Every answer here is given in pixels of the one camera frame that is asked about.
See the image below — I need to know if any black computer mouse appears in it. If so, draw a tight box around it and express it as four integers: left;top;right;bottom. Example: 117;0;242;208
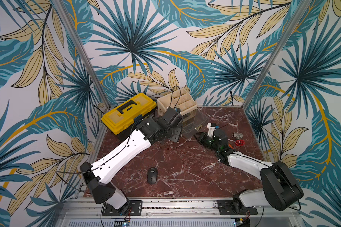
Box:
147;167;158;185

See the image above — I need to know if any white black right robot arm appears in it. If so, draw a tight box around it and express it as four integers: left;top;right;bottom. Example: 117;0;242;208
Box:
195;129;304;214

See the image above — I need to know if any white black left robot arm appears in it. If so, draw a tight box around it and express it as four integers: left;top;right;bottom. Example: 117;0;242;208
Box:
80;116;183;213

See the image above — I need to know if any beige drawer organizer cabinet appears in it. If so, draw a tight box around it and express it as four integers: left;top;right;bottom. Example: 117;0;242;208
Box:
157;89;198;116

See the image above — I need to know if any yellow black toolbox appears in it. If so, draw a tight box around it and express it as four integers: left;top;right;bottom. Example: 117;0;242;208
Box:
101;93;156;135

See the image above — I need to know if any red handle metal valve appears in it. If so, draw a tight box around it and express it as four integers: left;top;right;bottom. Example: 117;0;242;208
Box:
233;132;245;147

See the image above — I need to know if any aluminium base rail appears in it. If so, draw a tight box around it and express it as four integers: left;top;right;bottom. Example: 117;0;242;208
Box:
55;197;305;227

